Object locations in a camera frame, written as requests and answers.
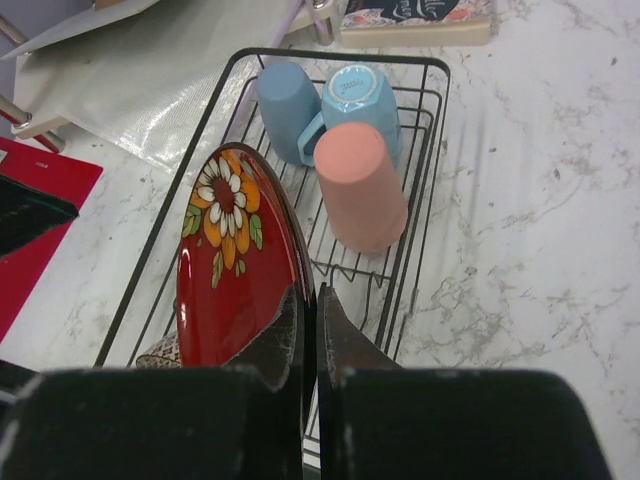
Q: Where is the red floral plate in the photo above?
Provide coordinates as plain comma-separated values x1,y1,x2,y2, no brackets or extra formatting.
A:
176,142,316,367

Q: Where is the white wooden shelf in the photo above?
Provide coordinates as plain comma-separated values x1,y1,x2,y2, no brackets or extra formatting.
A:
0,0,346,151

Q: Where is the floral cover book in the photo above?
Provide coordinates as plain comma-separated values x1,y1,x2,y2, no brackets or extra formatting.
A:
340,0,495,48

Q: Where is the patterned ceramic bowl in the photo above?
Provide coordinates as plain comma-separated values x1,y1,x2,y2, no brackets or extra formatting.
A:
135,331,182,368

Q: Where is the blue tumbler cup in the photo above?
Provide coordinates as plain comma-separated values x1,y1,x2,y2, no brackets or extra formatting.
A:
257,61,321,166

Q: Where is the light blue mug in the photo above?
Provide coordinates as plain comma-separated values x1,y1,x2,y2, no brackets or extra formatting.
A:
297,63,402,167

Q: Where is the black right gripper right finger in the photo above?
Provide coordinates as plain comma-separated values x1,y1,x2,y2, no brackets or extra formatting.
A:
317,283,401,380

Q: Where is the pink tumbler cup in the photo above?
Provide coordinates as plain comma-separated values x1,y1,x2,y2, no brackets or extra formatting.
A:
314,122,408,253

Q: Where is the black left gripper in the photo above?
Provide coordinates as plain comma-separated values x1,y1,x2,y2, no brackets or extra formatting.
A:
0,175,79,257

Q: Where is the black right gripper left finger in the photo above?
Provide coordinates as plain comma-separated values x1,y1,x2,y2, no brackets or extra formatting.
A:
224,284,300,391

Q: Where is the black wire dish rack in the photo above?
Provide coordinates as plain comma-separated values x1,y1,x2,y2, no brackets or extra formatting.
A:
114,50,448,479

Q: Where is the red folder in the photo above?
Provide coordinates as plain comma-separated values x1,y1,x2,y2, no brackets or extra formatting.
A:
1,138,103,336

